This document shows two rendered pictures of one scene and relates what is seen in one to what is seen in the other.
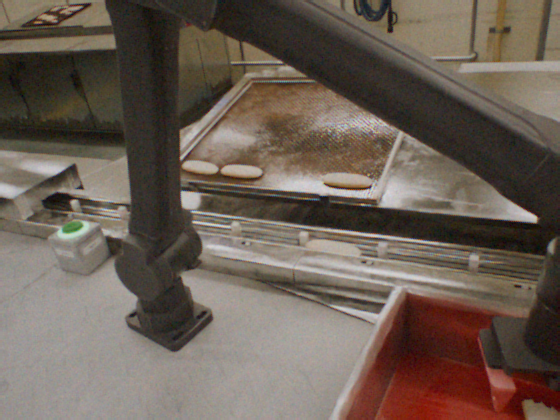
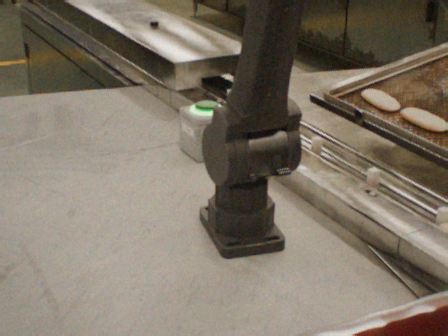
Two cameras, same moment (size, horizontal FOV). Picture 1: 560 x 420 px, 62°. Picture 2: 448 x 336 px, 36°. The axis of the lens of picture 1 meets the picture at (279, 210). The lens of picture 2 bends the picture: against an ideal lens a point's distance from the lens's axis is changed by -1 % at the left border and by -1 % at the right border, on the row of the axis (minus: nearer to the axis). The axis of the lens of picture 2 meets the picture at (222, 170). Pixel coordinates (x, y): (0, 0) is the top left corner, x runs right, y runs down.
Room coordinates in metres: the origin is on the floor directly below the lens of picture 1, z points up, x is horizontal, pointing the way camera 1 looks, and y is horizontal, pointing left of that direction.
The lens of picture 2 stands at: (-0.13, -0.22, 1.28)
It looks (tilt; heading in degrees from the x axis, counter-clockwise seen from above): 24 degrees down; 32
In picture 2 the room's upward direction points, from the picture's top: 1 degrees clockwise
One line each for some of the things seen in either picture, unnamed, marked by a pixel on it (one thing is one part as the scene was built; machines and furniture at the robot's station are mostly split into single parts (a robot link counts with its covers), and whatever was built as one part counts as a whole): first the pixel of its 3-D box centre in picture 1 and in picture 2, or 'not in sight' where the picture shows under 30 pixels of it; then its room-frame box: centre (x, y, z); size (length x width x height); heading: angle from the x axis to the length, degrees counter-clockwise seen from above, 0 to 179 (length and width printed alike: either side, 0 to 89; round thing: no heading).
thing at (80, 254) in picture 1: (84, 253); (208, 140); (0.78, 0.39, 0.84); 0.08 x 0.08 x 0.11; 62
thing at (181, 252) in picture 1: (164, 262); (254, 157); (0.57, 0.18, 0.94); 0.09 x 0.05 x 0.10; 58
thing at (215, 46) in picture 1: (185, 65); not in sight; (4.56, 0.69, 0.44); 0.70 x 0.55 x 0.87; 62
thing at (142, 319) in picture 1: (164, 302); (241, 206); (0.57, 0.20, 0.86); 0.12 x 0.09 x 0.08; 50
